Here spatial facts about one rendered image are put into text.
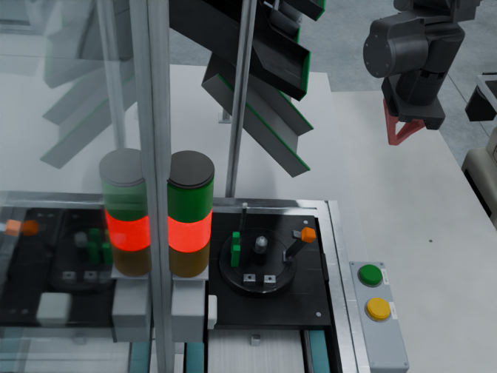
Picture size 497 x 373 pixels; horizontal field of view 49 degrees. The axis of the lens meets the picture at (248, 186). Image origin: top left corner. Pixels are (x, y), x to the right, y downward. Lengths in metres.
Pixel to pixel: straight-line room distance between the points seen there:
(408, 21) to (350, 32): 2.85
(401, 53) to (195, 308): 0.39
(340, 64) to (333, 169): 1.95
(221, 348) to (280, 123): 0.48
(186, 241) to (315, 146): 0.86
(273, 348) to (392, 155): 0.66
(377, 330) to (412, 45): 0.50
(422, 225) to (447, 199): 0.11
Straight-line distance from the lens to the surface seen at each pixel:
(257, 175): 1.28
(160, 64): 0.42
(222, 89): 0.99
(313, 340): 0.96
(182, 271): 0.61
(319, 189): 1.28
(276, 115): 1.16
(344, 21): 3.66
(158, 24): 0.41
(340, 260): 1.04
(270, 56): 1.02
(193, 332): 0.66
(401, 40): 0.70
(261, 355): 0.97
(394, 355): 0.97
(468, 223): 1.35
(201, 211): 0.53
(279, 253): 0.99
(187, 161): 0.52
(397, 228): 1.26
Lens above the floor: 1.79
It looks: 48 degrees down
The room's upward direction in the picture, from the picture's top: 8 degrees clockwise
